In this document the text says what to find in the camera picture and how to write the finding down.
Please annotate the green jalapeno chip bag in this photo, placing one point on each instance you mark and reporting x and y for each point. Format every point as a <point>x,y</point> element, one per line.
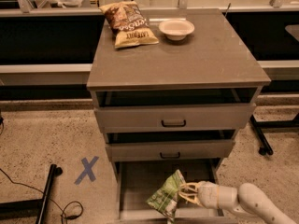
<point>165,199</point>

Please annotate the grey top drawer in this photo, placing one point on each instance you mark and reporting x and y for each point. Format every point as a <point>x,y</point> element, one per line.
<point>144,119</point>

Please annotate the brown yellow chip bag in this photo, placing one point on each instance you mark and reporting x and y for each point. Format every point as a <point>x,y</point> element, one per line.
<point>128,25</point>

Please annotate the grey middle drawer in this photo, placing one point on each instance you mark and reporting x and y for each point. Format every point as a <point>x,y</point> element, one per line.
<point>205,149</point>

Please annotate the black drawer handle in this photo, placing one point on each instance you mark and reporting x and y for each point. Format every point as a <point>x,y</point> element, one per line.
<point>170,156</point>
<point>173,123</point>

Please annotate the black top drawer handle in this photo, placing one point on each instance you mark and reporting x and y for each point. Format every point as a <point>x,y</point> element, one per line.
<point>173,123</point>

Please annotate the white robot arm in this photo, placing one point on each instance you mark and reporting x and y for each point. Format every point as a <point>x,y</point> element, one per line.
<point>246,201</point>

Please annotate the grey drawer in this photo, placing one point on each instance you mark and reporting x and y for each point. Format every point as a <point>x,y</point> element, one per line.
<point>205,149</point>
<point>140,179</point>
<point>144,119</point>

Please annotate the black middle drawer handle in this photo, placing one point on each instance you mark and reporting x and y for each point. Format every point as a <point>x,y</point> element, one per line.
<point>170,156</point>

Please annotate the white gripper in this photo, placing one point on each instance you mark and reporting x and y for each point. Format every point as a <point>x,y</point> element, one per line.
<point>207,194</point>

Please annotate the grey drawer cabinet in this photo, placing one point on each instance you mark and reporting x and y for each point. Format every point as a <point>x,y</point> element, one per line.
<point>211,66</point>

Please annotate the white bowl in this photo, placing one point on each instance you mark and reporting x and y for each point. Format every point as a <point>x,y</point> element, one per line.
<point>176,30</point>

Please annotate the grey bottom drawer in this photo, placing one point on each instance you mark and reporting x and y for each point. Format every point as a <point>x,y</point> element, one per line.
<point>140,179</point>

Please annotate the blue tape cross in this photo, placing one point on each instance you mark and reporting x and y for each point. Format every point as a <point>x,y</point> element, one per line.
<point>87,170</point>

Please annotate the black right stand leg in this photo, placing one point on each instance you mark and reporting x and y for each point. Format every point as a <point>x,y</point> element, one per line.
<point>258,126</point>

